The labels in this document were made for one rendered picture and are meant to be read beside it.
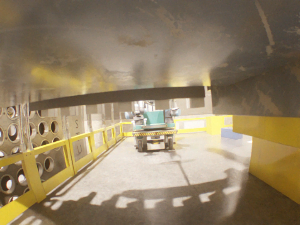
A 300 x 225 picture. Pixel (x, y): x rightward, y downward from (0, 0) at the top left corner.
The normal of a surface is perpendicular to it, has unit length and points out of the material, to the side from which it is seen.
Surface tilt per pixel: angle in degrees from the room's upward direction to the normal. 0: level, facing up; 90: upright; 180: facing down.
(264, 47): 180
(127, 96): 90
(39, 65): 180
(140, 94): 90
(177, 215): 0
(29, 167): 90
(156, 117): 90
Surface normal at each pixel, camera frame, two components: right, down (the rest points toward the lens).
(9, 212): 1.00, -0.06
